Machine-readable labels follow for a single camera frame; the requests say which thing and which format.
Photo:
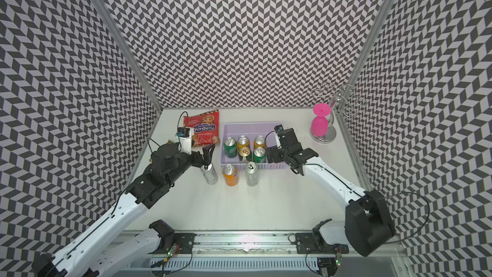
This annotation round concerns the green soda can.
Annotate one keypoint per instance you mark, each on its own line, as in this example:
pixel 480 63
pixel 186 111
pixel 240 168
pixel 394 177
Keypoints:
pixel 230 148

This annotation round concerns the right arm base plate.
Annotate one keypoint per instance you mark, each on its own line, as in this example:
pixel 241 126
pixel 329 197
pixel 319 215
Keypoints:
pixel 312 243

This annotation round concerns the lavender plastic basket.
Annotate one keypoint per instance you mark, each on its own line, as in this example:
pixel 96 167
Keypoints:
pixel 251 130

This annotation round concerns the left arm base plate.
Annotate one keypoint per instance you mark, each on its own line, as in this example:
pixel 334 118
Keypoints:
pixel 183 241

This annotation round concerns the aluminium front rail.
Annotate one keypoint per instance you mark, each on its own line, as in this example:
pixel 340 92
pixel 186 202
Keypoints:
pixel 250 243

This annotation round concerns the green can front middle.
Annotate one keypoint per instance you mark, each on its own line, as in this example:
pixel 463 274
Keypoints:
pixel 259 155

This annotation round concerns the chrome glass holder stand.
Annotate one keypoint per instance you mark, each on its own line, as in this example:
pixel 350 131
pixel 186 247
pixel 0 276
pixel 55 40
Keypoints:
pixel 342 100

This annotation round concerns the red candy bag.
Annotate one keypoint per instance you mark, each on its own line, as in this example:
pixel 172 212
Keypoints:
pixel 205 127

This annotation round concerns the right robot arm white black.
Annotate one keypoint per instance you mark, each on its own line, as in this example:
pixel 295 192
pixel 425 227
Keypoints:
pixel 367 224

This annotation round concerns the white Monster can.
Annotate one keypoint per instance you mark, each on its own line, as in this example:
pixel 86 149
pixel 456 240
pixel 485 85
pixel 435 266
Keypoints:
pixel 209 174
pixel 252 174

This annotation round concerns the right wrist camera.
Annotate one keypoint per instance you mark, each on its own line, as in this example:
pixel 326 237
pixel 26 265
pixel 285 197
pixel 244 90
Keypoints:
pixel 279 128

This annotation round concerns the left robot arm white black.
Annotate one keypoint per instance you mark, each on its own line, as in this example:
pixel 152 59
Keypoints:
pixel 85 255

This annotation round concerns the gold top green can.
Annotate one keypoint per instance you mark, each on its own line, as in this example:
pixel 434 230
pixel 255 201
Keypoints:
pixel 245 154

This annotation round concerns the orange can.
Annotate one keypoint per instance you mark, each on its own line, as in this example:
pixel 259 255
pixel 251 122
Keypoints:
pixel 230 174
pixel 259 141
pixel 243 141

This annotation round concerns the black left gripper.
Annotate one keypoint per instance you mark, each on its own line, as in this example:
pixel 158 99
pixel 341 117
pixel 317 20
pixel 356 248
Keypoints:
pixel 198 161

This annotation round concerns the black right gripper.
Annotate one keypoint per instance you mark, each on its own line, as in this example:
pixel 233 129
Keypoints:
pixel 275 150

